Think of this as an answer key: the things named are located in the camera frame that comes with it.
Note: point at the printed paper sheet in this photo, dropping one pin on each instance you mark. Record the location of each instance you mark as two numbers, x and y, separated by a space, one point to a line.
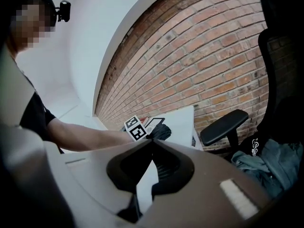
194 141

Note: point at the person's left forearm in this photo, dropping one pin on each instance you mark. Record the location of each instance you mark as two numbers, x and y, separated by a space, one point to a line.
95 138

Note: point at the black office chair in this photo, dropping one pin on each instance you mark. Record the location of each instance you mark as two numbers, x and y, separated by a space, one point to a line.
282 63

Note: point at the blue-grey jacket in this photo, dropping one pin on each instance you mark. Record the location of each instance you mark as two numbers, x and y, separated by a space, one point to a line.
278 167

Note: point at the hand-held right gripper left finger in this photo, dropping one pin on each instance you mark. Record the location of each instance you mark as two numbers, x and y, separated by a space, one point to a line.
95 170

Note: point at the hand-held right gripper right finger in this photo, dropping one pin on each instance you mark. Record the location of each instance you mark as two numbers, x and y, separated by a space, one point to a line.
202 193

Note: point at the person's head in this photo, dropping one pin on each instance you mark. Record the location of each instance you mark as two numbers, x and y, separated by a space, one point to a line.
31 27

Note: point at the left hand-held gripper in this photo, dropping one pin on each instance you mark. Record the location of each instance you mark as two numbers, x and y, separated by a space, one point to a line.
137 132

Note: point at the black garment with white print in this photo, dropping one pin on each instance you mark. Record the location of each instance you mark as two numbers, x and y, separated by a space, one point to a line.
254 141

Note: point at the person's black t-shirt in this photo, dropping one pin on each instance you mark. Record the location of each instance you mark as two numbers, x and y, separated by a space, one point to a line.
35 117

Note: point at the black head-mounted camera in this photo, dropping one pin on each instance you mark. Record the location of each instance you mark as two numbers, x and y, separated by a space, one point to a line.
64 10

